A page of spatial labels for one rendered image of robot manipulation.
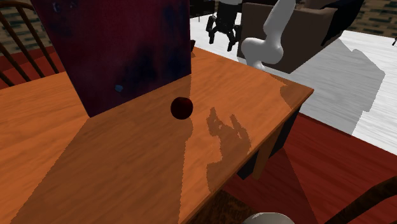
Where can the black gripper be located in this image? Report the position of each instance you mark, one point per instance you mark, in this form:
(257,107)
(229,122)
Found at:
(228,17)

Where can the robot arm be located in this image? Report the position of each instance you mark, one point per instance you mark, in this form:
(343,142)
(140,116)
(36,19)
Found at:
(231,2)

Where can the white curved figure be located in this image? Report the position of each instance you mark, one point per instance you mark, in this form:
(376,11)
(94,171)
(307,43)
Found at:
(263,46)

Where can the dark red apple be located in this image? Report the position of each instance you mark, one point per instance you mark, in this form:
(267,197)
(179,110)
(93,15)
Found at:
(181,108)

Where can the brown armchair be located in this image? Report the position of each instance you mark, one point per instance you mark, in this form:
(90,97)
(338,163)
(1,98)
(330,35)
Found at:
(307,40)

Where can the dark red robot stand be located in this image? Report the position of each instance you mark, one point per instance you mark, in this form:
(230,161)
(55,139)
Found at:
(118,46)

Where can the wooden table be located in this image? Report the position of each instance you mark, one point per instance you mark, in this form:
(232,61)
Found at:
(124,173)

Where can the grey round object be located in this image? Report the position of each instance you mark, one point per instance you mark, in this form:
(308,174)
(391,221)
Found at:
(268,219)

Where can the wooden spindle-back chair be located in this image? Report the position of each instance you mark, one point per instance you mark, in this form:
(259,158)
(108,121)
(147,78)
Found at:
(14,59)

